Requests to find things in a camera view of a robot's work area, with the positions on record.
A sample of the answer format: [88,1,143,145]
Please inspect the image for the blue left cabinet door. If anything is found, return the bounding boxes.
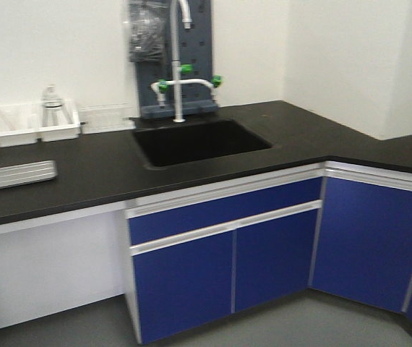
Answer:
[134,231,233,344]

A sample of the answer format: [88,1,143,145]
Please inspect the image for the clear plastic rack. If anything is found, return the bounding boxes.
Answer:
[78,104,135,134]

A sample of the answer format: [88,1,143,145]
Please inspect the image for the bag of drying pegs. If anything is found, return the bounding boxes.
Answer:
[127,1,167,63]

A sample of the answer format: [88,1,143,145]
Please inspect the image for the white lab faucet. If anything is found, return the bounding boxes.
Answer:
[152,1,222,123]

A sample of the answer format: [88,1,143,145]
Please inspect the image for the silver metal tray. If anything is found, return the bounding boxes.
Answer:
[0,160,57,189]

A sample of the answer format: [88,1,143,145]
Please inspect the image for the black sink basin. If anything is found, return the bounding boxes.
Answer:
[134,119,272,167]

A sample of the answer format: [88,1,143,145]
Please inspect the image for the grey pegboard drying rack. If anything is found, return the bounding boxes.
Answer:
[125,1,218,119]

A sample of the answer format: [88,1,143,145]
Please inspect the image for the clear glass flask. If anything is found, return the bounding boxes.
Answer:
[42,85,64,127]

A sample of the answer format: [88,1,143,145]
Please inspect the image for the blue middle cabinet door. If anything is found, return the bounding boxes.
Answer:
[235,210,317,312]

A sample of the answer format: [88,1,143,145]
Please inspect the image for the blue corner cabinet door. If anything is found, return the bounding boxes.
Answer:
[312,178,412,312]

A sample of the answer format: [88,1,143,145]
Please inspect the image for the white plastic rack tray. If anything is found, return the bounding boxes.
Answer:
[0,100,80,147]

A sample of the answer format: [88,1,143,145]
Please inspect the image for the blue cabinet drawer front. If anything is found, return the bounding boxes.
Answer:
[128,178,322,244]

